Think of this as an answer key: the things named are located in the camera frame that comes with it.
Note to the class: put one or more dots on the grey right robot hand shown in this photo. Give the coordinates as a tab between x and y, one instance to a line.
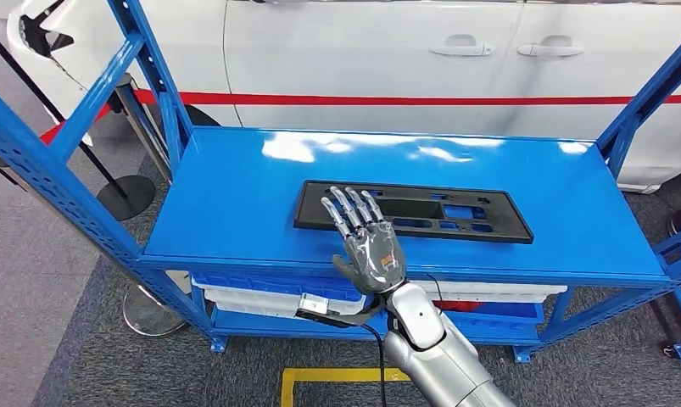
374	258

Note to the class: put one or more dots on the black plastic plate bracket part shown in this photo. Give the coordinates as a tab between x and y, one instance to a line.
312	219

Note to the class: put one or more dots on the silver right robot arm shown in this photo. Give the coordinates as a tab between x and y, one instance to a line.
430	348

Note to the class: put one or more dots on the blue metal shelf rack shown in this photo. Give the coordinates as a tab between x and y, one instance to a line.
233	196

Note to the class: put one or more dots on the red item in crate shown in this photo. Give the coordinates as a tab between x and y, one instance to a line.
452	305

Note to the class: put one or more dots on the blue plastic crate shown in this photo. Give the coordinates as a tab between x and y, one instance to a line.
272	285
508	317

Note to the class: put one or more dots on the white plastic crate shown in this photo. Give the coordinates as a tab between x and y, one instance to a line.
486	288
250	312
486	298
250	300

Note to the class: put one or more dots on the long red barrier belt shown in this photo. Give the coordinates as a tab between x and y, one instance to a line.
374	100

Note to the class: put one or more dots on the white car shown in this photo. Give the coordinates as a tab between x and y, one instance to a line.
374	67

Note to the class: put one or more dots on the short red barrier belt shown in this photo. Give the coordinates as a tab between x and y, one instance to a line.
53	133

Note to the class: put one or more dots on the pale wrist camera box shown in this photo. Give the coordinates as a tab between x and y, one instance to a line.
315	303

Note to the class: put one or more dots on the chrome stanchion post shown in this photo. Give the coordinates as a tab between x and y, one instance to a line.
149	314
135	112

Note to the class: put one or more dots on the black stanchion post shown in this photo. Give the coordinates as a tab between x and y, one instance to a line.
126	199

